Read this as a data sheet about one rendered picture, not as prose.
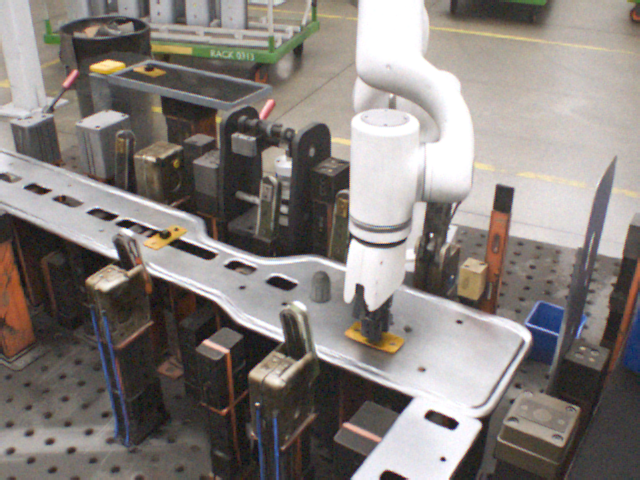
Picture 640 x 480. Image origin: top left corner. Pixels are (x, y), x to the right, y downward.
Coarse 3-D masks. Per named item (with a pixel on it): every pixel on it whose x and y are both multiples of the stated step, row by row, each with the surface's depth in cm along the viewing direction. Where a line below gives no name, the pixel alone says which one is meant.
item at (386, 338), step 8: (352, 328) 107; (352, 336) 105; (360, 336) 105; (384, 336) 105; (392, 336) 105; (368, 344) 104; (376, 344) 103; (384, 344) 103; (400, 344) 103; (392, 352) 102
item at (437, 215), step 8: (432, 208) 114; (440, 208) 113; (448, 208) 112; (432, 216) 114; (440, 216) 113; (448, 216) 113; (424, 224) 114; (432, 224) 115; (440, 224) 113; (448, 224) 114; (424, 232) 115; (432, 232) 115; (440, 232) 113; (424, 240) 115; (440, 240) 114; (424, 248) 116; (440, 248) 114; (424, 256) 117
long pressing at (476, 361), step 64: (0, 192) 147; (64, 192) 147; (128, 192) 146; (192, 256) 125; (256, 256) 125; (320, 256) 125; (256, 320) 110; (320, 320) 110; (448, 320) 109; (384, 384) 98; (448, 384) 97
